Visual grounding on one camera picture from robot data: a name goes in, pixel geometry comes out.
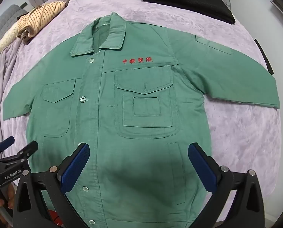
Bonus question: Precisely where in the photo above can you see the purple fleece blanket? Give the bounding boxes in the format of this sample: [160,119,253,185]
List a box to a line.
[0,0,283,228]

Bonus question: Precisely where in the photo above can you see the black strap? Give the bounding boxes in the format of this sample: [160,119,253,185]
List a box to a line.
[254,38,274,75]

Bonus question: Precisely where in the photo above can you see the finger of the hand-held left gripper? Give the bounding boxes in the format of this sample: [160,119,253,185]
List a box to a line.
[0,136,15,151]
[0,141,39,165]

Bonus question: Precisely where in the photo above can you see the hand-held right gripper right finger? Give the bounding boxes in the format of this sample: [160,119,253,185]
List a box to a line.
[188,142,266,228]

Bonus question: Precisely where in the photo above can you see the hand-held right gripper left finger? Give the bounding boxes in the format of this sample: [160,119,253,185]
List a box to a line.
[13,142,90,228]

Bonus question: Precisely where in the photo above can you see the red object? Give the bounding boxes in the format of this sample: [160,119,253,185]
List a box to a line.
[48,210,62,228]

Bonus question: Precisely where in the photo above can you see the beige striped cloth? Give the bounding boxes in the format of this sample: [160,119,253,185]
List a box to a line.
[16,1,67,38]

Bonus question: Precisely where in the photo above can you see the black folded cloth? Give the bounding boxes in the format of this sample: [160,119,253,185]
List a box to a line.
[140,0,236,25]

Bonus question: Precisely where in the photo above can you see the grey quilted mattress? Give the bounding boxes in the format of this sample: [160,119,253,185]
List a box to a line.
[0,5,28,60]

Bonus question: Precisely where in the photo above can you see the cream knitted cloth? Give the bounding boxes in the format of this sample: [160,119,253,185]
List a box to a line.
[0,21,26,53]

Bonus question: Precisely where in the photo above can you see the green work jacket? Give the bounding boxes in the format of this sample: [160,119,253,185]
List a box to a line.
[3,11,281,228]

